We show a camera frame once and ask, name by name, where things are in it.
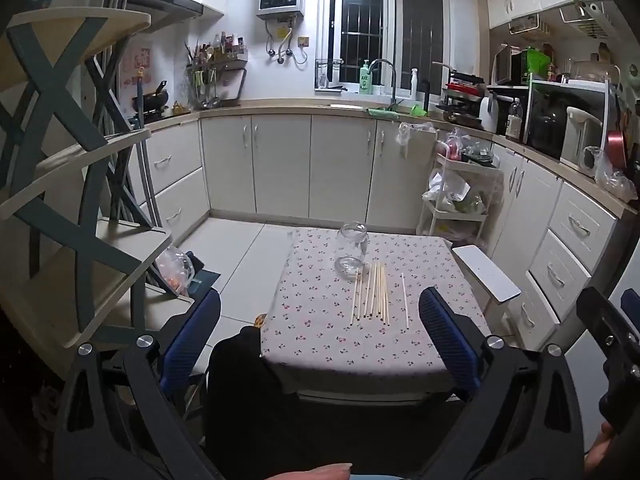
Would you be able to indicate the long wooden chopstick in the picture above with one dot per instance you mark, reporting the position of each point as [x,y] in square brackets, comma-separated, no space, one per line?
[404,300]

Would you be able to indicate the person's right hand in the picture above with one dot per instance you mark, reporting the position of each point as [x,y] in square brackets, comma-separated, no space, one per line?
[600,455]

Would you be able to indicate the white stool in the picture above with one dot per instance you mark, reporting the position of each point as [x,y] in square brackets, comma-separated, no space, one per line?
[487,275]

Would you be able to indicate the utensil and spice rack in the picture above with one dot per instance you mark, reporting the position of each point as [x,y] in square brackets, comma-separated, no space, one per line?
[220,62]

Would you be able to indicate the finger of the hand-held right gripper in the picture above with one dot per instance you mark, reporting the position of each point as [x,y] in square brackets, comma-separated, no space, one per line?
[605,320]
[632,302]

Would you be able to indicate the black air fryer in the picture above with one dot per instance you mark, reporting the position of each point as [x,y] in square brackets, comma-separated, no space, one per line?
[547,125]

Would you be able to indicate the clear glass jar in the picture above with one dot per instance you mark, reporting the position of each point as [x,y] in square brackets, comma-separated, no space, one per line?
[350,245]

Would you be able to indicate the green box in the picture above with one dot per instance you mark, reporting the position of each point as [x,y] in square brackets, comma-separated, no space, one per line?
[537,65]

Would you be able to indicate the red wall stickers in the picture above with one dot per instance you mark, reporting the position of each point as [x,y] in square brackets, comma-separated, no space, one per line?
[137,60]

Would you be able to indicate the barred window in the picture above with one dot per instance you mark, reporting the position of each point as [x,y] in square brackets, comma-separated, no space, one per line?
[360,10]

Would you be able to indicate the teal dustpan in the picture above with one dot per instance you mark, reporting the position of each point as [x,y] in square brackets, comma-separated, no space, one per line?
[205,280]

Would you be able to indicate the bundle of wooden chopsticks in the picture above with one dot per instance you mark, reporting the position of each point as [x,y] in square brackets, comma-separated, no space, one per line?
[381,295]

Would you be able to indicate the white electric water boiler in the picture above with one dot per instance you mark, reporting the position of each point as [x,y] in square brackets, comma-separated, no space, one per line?
[580,140]

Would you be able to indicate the metal faucet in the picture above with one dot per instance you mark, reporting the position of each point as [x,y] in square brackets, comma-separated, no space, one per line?
[392,75]

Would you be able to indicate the white trolley cart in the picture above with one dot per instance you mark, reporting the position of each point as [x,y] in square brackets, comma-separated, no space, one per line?
[450,220]

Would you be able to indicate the clear labelled bottle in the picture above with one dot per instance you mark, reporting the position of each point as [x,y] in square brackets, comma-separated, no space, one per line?
[514,122]

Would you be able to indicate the clear dome lid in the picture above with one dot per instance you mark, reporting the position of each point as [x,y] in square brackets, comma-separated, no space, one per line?
[592,70]

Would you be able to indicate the stack of pans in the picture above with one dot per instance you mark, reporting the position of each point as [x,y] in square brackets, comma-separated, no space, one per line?
[462,105]

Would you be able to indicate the white spray bottle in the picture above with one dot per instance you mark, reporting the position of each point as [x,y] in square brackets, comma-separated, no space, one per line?
[414,87]

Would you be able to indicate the person's left hand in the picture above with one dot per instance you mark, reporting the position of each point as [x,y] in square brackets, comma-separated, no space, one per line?
[310,472]

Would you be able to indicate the hanging clear plastic bag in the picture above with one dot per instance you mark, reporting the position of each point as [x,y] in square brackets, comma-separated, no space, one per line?
[415,132]

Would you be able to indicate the clear plastic bag with items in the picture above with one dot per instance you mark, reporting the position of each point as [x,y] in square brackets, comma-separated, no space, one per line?
[175,267]

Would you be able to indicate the beige shelf unit teal frame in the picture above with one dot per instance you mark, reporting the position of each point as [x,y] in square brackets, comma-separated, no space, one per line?
[50,85]

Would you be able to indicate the green dish soap bottle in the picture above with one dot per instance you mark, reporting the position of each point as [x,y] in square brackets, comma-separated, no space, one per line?
[365,82]

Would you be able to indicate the white base cabinets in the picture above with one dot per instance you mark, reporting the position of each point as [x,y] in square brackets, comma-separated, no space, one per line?
[280,160]

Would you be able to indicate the small toaster oven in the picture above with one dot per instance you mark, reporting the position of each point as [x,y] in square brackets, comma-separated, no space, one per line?
[505,65]

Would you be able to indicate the red pan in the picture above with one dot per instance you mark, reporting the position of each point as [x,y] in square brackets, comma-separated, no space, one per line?
[617,150]

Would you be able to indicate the green cloth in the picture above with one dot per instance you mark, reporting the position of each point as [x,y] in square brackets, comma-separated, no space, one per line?
[384,111]

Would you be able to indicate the white appliance rack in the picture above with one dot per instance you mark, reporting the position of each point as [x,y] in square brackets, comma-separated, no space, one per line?
[570,85]

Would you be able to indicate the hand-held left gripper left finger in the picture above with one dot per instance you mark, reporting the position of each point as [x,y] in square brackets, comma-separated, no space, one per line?
[195,330]

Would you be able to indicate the black wok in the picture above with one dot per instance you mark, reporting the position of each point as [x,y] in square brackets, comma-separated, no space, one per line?
[150,100]

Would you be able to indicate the white jug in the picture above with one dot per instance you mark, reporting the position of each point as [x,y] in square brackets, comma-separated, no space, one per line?
[489,115]

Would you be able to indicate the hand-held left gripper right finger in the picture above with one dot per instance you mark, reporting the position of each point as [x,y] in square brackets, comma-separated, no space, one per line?
[445,335]

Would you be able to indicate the black bottle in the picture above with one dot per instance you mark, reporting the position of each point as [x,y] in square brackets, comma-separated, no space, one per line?
[426,97]

